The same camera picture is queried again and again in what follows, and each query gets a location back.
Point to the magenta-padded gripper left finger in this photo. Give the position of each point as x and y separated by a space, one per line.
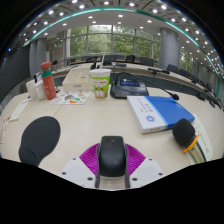
78 170

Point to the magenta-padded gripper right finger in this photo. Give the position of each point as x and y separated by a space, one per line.
145 170

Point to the black computer mouse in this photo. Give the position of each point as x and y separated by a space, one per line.
111 156

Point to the black mouse pad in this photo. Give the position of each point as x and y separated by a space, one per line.
39 140

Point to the handheld microphone with foam head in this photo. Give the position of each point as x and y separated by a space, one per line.
183 131

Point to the blue and white book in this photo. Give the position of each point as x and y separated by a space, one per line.
163 111

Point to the pale green paper sheet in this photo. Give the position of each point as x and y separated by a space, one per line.
205 135

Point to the colourful sticker sheet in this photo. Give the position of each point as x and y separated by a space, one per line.
71 97

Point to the black conference microphone unit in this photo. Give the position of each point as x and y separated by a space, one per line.
128 90

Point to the white booklet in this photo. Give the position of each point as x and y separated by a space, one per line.
20 109

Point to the white lidded mug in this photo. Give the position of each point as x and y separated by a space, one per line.
40 90

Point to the green printed paper cup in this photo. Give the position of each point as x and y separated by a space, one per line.
100 84

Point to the white cardboard box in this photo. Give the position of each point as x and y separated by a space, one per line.
78 80

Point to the stack of white paper cups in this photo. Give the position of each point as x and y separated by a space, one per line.
31 90

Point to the red drink bottle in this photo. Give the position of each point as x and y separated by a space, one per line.
48 81

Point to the long curved conference desk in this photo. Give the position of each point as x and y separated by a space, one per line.
138 67

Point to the dark office chairs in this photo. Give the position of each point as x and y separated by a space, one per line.
172 68

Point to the ceiling lights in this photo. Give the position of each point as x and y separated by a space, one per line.
81 6

